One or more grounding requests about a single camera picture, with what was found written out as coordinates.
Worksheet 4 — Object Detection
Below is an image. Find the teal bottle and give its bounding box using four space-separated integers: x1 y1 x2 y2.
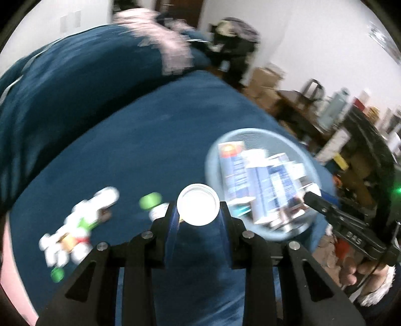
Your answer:
323 89 350 130

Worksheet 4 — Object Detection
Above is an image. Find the light blue plastic basket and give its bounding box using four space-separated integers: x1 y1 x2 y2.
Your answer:
205 128 324 242

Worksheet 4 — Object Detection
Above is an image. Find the white cardboard box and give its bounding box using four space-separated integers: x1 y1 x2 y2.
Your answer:
291 162 323 205

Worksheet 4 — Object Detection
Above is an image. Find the bright blue cardboard box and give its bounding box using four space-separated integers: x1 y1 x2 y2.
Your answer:
230 202 255 218

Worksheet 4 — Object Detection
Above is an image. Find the person's right hand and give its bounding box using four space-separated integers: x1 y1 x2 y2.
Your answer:
340 261 388 293

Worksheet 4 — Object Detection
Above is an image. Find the rumpled blue duvet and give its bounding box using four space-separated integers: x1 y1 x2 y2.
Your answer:
0 24 211 207

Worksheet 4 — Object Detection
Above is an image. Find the dark wooden table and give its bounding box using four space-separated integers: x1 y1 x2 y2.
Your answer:
277 89 333 148

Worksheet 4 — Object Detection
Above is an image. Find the blue velvet bed cover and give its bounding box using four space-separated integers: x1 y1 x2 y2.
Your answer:
6 69 337 326

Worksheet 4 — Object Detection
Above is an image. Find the brown cardboard box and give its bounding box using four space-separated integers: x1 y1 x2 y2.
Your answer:
247 64 286 111

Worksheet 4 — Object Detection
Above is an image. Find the pile of bottle caps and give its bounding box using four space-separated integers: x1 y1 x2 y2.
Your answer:
39 186 120 277

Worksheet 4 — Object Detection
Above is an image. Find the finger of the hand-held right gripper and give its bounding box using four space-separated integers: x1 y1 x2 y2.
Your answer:
304 191 346 233

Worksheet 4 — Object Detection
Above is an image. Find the dark wooden door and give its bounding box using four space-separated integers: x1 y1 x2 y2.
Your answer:
155 0 205 28

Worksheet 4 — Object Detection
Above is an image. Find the white carton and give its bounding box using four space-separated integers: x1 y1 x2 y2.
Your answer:
316 128 352 164

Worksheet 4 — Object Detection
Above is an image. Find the blue white toothpaste box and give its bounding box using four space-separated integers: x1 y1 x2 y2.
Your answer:
218 142 252 202
249 150 297 225

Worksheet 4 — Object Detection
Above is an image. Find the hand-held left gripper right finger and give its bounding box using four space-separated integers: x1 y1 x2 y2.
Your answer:
219 202 366 326

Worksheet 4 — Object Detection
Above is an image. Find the pink white cloth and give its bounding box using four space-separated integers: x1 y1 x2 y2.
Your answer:
112 8 195 76

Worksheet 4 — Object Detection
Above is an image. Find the pile of dark clothes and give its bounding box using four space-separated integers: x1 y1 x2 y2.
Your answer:
209 17 261 86

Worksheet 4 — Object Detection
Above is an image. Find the pink bed sheet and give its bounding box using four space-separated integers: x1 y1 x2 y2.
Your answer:
0 216 42 325

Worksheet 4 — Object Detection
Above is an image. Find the person's right forearm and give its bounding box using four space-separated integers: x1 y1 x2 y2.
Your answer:
355 269 400 308

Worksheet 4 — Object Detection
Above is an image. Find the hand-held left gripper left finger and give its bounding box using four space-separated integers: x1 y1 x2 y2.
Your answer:
36 202 183 326

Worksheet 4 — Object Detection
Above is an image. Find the white wall switch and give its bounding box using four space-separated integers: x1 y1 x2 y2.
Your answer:
59 11 82 32

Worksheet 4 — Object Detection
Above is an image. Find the white plastic bottle cap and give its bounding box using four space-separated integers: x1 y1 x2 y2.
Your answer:
176 183 220 226
149 203 171 221

